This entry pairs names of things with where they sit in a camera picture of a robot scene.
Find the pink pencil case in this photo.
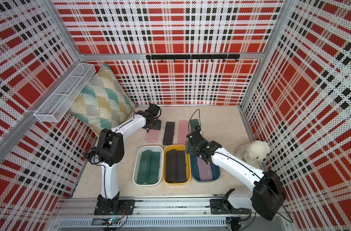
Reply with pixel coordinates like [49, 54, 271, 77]
[197, 157, 213, 181]
[146, 130, 160, 143]
[177, 120, 189, 144]

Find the black pencil case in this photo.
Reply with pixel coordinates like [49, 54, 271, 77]
[162, 121, 175, 146]
[166, 149, 177, 183]
[175, 151, 187, 183]

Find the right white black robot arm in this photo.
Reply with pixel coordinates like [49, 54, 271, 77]
[186, 130, 286, 220]

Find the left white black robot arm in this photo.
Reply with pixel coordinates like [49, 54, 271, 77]
[84, 104, 162, 216]

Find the teal storage tray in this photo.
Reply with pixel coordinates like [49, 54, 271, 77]
[190, 155, 220, 183]

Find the white storage tray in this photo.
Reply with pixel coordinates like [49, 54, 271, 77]
[133, 145, 163, 186]

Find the yellow storage tray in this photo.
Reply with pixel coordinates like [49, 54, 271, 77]
[162, 144, 192, 185]

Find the white plush seal toy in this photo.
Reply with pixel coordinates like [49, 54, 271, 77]
[235, 141, 271, 168]

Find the patterned throw pillow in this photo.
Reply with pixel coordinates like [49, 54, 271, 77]
[68, 64, 136, 136]

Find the black alarm clock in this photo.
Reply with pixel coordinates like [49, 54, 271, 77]
[84, 147, 99, 165]

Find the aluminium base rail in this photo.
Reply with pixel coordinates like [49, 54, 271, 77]
[52, 196, 292, 218]

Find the white wire mesh shelf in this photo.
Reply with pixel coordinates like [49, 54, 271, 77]
[34, 63, 95, 123]

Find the black hook rail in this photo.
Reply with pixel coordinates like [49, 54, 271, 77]
[146, 54, 241, 61]

